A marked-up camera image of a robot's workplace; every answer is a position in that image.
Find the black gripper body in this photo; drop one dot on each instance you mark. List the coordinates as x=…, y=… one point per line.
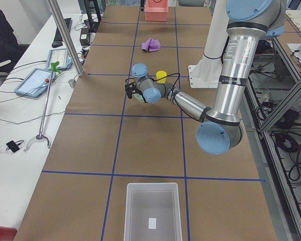
x=141, y=96

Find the pale green bowl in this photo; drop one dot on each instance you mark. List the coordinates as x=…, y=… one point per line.
x=139, y=97

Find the yellow plastic cup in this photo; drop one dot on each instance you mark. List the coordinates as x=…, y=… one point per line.
x=161, y=76

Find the purple cloth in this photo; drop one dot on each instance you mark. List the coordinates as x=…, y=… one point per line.
x=151, y=45

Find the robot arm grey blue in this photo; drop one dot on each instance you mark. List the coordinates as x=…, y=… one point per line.
x=236, y=28

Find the black power adapter box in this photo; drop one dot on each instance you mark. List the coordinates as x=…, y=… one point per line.
x=85, y=37

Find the translucent white plastic box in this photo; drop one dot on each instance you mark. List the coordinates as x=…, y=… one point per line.
x=152, y=212

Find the far blue teach pendant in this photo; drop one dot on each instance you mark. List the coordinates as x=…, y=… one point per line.
x=59, y=55

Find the blue teach pendant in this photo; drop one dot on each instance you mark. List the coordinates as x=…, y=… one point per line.
x=35, y=84
x=59, y=55

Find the pink plastic bin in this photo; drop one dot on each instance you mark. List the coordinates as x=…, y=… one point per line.
x=156, y=11

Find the black computer mouse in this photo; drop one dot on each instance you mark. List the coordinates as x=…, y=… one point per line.
x=56, y=44

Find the near blue teach pendant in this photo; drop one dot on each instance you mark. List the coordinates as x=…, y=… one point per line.
x=35, y=84

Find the small black card device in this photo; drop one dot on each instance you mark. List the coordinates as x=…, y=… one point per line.
x=14, y=146

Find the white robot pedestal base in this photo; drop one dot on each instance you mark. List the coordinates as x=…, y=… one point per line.
x=207, y=71

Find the green handled reacher grabber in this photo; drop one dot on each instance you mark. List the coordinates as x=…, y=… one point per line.
x=40, y=137

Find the aluminium frame post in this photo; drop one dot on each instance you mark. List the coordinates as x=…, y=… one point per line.
x=61, y=25

